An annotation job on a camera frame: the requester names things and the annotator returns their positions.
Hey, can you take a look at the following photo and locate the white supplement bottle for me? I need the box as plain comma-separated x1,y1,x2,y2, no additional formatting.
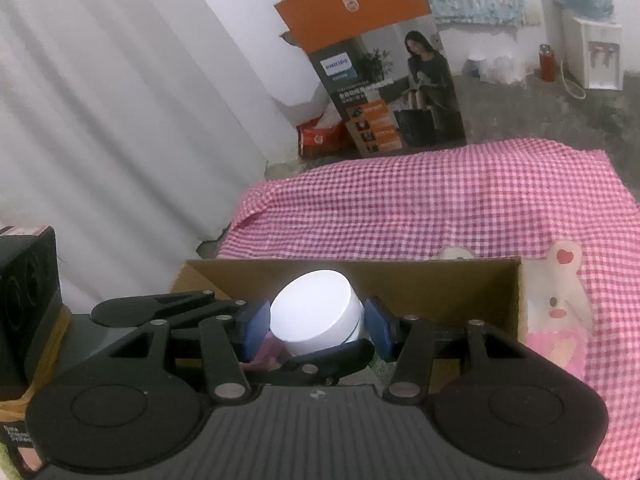
270,269,364,356

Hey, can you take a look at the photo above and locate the brown cardboard box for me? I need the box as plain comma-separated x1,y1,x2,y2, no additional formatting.
171,257,528,394

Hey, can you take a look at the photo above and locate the red small box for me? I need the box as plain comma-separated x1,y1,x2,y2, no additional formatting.
296,110,356,159

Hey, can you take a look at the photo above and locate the pink checkered tablecloth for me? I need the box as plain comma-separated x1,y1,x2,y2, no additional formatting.
217,136,640,480

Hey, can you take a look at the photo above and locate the white curtain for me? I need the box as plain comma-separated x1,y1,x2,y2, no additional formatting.
1,0,328,312

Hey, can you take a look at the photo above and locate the orange appliance carton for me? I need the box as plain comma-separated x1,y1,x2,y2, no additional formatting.
276,0,466,157

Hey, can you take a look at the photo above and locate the white water dispenser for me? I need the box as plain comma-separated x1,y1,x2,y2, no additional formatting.
561,9,624,91

